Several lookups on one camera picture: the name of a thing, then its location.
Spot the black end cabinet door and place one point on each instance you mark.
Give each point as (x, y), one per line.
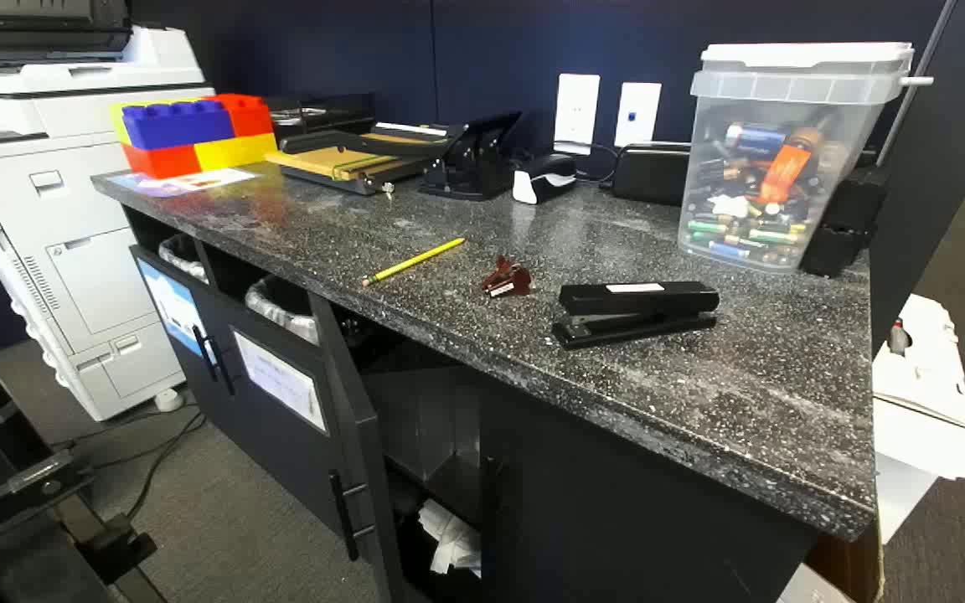
(616, 513)

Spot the black trash door white label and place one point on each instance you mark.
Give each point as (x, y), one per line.
(275, 422)

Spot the black trash door blue label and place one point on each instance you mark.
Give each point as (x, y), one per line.
(174, 318)

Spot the dark red staple remover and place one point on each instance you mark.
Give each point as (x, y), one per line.
(505, 278)

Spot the yellow pencil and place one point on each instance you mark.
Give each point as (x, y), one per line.
(414, 258)

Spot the black white tape dispenser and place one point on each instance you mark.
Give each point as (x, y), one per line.
(545, 177)

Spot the black hole punch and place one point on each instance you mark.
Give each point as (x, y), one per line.
(471, 162)

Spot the small white eraser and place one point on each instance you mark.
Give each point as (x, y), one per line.
(386, 193)

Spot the black stapler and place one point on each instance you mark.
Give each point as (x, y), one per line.
(635, 307)

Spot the clear trash bag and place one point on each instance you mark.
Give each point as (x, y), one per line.
(182, 257)
(281, 307)

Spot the wooden paper cutter board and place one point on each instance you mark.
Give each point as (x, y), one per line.
(335, 162)

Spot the black box device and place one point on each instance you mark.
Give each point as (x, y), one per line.
(649, 174)

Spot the white crumpled bag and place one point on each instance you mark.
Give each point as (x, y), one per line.
(451, 540)

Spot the black desk tray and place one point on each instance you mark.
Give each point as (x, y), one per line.
(320, 117)

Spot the yellow toy building block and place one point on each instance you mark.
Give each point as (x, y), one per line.
(237, 150)

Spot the red toy building block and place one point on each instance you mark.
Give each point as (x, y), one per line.
(246, 115)

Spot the printed paper sheet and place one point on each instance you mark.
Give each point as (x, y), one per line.
(186, 181)

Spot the clear lidded plastic container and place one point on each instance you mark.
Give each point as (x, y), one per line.
(779, 144)

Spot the orange toy building block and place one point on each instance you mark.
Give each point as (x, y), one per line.
(161, 162)

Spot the blue toy building block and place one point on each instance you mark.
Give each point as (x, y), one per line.
(180, 126)

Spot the black boxy object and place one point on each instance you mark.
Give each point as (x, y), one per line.
(841, 222)

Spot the white office printer copier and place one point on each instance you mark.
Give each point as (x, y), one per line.
(58, 236)

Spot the white cardboard box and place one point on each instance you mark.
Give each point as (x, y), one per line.
(920, 389)

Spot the white wall outlet plate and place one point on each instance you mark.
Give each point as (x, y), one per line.
(636, 111)

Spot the black robot stand frame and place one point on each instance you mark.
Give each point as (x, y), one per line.
(2, 479)

